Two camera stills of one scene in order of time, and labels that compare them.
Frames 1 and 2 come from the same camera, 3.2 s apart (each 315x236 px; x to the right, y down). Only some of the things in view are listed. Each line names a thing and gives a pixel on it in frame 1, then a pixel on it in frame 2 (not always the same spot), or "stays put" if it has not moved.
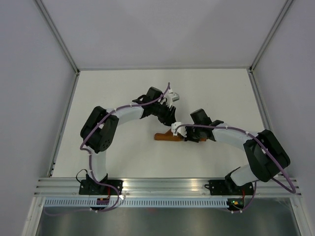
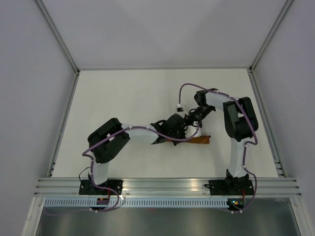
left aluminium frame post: [56, 33] stays put
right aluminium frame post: [276, 25] stays put
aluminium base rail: [161, 188] stays put
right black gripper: [188, 138] → [189, 119]
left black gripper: [170, 116] → [183, 129]
